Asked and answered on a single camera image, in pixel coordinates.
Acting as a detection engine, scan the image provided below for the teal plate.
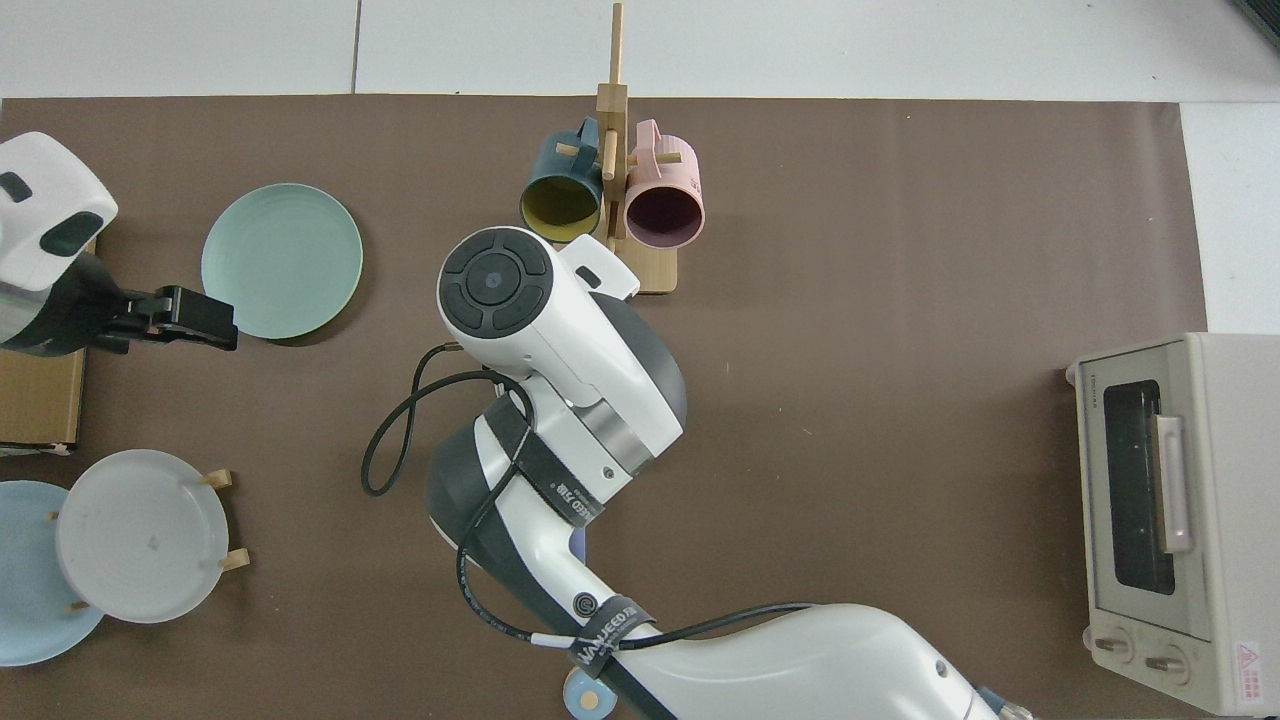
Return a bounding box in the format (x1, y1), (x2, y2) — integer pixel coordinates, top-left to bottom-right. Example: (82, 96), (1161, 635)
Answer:
(201, 183), (364, 341)

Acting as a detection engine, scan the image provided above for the grey plate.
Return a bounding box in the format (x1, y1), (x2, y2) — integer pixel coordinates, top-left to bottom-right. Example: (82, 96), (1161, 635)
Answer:
(56, 449), (231, 625)

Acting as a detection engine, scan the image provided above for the wooden plate rack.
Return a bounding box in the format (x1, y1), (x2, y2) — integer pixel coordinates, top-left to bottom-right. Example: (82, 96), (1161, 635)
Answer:
(45, 468), (251, 613)

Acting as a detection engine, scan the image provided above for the light blue plate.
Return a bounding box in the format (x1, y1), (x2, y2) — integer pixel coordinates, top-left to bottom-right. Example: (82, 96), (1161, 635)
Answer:
(0, 481), (106, 668)

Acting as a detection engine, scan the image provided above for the dark teal cup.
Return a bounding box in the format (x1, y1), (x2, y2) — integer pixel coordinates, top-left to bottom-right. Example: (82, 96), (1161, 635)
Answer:
(519, 117), (606, 244)

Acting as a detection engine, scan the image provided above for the wooden cup stand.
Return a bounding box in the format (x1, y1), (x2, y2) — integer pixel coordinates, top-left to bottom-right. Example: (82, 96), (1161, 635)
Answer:
(553, 0), (679, 296)

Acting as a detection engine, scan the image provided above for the pink ribbed cup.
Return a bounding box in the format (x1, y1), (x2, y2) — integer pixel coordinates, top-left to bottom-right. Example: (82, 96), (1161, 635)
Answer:
(624, 119), (706, 250)

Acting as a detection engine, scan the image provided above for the small blue round thing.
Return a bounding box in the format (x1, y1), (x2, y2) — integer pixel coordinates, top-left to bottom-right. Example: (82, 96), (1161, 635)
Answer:
(563, 668), (613, 716)

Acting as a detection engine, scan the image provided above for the brown table cloth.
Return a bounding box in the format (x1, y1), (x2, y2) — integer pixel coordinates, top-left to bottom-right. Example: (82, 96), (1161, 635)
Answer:
(0, 95), (1209, 720)

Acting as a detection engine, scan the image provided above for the pale toaster oven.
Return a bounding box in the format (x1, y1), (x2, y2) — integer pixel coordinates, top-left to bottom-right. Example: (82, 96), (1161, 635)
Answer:
(1065, 333), (1280, 717)

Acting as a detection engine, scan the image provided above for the wire basket with wooden floor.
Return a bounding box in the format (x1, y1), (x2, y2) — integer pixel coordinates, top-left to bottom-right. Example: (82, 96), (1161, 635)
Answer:
(0, 235), (86, 456)

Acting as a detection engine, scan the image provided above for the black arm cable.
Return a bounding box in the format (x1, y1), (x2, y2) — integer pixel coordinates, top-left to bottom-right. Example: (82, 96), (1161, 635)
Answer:
(361, 345), (813, 656)

